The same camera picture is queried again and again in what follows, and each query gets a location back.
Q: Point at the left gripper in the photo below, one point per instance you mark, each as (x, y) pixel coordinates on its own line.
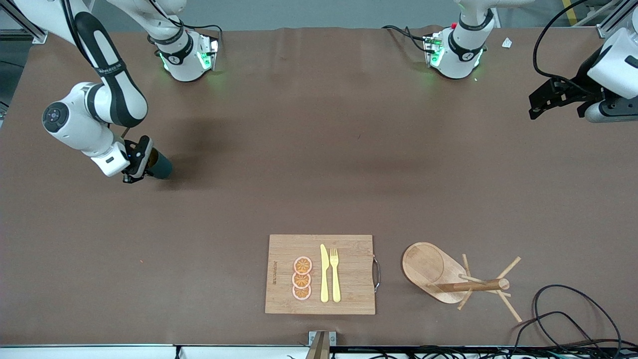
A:
(581, 83)

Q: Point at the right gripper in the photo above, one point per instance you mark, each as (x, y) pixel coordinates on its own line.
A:
(147, 165)

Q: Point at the teal ribbed cup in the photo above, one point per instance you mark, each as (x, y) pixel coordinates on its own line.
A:
(160, 167)

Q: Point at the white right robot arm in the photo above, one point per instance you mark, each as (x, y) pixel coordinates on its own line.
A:
(79, 119)

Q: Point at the white paper scrap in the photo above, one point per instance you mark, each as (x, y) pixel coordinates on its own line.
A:
(507, 43)

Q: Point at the brown table mat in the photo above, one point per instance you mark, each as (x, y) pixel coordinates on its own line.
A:
(249, 199)

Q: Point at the wooden mug tree stand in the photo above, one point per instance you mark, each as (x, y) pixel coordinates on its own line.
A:
(431, 269)

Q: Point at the orange slice toy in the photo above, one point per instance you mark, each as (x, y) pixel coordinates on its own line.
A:
(302, 265)

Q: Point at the yellow plastic knife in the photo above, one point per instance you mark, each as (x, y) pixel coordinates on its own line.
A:
(324, 279)

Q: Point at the yellow plastic fork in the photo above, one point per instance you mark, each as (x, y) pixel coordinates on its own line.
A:
(335, 279)

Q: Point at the aluminium frame profile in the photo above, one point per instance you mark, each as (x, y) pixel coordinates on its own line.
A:
(32, 32)
(610, 17)

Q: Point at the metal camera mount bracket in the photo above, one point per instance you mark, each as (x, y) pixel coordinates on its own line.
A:
(321, 349)

